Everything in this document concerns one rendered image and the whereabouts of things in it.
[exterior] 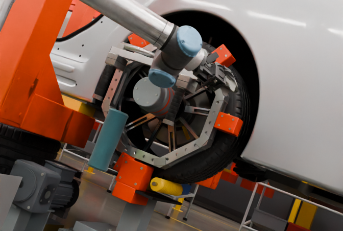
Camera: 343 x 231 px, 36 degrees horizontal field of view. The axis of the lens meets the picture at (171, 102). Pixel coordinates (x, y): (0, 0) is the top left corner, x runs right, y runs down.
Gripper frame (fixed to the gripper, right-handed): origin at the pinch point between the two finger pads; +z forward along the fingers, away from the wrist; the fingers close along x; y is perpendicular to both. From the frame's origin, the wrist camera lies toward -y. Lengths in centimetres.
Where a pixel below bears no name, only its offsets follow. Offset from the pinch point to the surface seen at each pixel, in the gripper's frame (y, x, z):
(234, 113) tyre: -13.7, -18.5, 19.9
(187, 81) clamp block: -5.1, -14.1, -11.2
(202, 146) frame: 1.8, -30.5, 14.4
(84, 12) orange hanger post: -301, -232, 25
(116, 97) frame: -27, -61, -13
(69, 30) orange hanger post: -287, -253, 24
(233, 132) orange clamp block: -0.9, -17.2, 18.0
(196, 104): -29, -38, 16
